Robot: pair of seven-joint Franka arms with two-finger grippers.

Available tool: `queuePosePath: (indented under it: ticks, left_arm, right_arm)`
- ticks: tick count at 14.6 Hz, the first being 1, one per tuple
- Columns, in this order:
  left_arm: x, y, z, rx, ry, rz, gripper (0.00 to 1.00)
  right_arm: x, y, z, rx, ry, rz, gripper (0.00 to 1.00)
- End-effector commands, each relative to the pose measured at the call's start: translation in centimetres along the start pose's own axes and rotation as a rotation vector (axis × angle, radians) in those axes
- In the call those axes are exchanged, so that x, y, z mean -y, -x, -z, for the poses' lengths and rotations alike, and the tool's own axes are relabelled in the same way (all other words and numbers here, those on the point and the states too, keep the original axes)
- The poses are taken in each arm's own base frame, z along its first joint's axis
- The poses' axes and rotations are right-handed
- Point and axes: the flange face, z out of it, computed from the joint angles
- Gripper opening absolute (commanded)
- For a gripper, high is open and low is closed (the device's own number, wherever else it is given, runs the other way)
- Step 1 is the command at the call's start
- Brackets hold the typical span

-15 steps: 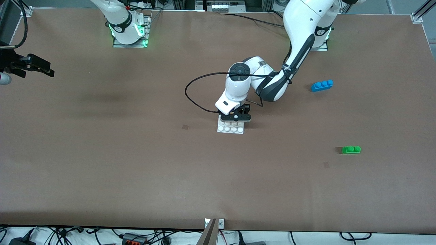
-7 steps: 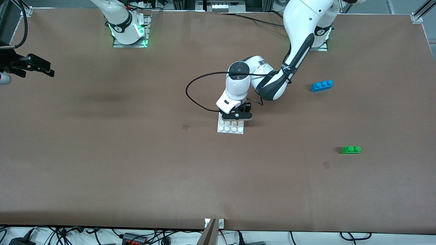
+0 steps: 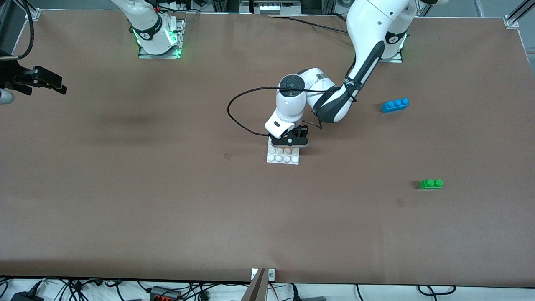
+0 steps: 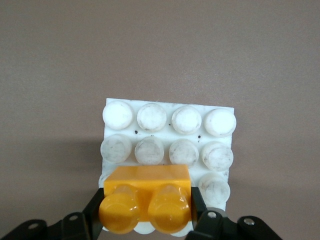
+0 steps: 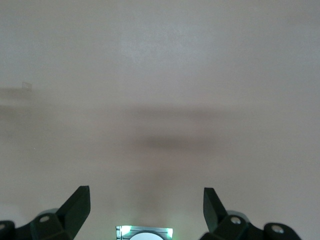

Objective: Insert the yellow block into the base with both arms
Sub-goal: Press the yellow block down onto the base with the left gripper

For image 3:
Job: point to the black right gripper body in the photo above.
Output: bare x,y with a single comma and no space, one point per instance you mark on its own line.
14,78

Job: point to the white studded base plate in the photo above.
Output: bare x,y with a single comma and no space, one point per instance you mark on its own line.
284,158

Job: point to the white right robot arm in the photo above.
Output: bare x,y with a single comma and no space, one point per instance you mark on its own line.
146,29

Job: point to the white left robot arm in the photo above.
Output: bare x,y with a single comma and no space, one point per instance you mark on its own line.
368,33

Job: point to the blue three-stud block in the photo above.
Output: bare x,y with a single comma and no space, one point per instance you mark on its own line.
395,105

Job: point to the green two-stud block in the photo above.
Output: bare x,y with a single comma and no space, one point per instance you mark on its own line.
431,184

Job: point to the white power strip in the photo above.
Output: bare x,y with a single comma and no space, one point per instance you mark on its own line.
276,7

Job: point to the aluminium profile bar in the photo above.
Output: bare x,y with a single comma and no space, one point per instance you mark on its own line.
257,288

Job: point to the black orange connector box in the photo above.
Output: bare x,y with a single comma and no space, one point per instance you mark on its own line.
165,293

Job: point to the black power adapter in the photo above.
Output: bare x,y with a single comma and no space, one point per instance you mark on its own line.
27,297

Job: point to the small metal corner bracket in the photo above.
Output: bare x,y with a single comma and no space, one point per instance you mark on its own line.
510,21
32,14

